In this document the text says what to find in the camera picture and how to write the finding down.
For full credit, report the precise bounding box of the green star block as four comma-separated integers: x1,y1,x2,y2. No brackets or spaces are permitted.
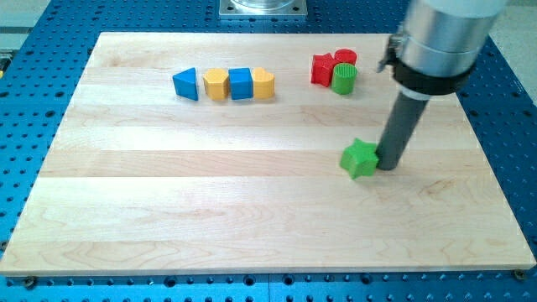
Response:
339,138,378,180

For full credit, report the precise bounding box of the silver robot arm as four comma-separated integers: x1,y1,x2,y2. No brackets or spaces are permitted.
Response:
378,0,507,100

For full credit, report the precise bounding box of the red star block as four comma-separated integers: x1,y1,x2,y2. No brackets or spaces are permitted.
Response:
310,53,338,87

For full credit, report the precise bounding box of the yellow heart block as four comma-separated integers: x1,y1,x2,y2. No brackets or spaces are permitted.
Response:
252,67,275,99

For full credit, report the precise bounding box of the blue cube block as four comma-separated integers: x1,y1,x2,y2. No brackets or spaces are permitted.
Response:
228,68,253,100

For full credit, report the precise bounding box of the light wooden board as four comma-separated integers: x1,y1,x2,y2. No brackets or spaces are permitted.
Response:
1,33,535,276

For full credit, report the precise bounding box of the yellow hexagon block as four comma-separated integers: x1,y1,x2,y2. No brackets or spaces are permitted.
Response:
202,68,229,101

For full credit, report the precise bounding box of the green cylinder block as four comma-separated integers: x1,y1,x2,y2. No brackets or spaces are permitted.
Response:
331,63,357,95

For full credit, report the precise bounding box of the blue triangle block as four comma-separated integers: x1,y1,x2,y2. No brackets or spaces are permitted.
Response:
172,68,198,101

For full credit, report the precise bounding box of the red cylinder block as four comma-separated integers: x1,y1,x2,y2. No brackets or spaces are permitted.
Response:
334,49,358,65

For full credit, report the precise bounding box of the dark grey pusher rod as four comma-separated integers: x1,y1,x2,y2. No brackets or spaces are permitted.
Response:
376,92,430,170

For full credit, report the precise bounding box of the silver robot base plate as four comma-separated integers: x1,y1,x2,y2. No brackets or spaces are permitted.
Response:
218,0,308,19

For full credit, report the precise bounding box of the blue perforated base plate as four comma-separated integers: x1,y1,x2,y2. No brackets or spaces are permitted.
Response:
1,1,536,301

